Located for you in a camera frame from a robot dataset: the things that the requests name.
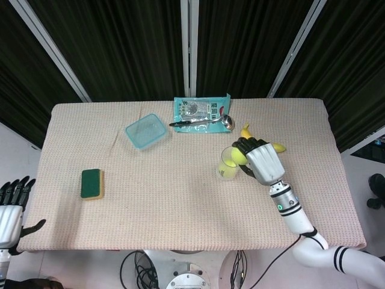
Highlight metal ladle black handle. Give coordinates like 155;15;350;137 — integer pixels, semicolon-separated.
168;114;236;131

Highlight blue transparent plastic container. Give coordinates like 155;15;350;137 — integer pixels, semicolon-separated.
125;113;168;152

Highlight black hanging cables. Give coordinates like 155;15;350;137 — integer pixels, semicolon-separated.
229;249;249;289

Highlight black office chair base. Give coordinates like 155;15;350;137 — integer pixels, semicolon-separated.
366;173;385;210

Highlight grey vertical frame post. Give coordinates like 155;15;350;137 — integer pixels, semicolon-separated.
179;0;199;98

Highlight person's dark trousers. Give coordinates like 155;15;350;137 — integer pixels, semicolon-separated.
4;278;63;289

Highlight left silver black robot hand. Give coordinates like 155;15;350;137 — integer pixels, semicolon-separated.
0;177;47;249

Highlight dark green curtain panel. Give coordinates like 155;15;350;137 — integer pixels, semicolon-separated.
27;0;189;102
274;0;385;153
195;0;314;99
0;0;84;149

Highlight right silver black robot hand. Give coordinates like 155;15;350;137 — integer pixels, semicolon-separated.
231;137;286;185

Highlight yellow banana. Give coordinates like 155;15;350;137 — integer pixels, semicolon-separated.
240;122;287;153

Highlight teal snack bag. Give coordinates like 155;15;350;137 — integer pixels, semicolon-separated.
173;93;232;134

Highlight grey slanted frame post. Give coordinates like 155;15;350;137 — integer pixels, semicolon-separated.
266;0;328;99
8;0;92;102

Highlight black coiled cable bundle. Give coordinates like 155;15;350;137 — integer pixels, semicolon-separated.
120;249;160;289

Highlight clear plastic cup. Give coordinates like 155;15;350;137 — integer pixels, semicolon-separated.
216;146;242;182

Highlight beige checked tablecloth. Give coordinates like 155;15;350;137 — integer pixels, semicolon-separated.
16;98;368;252

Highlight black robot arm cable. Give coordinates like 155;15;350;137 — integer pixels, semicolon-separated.
255;229;318;289

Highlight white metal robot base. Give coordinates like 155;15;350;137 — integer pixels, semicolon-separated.
144;249;231;289

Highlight green yellow sponge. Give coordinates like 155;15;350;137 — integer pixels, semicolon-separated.
80;168;106;200

